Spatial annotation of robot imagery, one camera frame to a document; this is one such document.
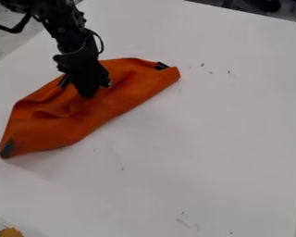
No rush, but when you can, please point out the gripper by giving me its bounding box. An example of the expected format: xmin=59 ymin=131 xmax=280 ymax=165
xmin=51 ymin=44 xmax=114 ymax=99

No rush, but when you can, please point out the orange cloth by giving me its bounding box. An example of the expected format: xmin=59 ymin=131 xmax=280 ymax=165
xmin=0 ymin=57 xmax=182 ymax=159

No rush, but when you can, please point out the yellow toy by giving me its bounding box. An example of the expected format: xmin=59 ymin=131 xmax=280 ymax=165
xmin=0 ymin=227 xmax=25 ymax=237

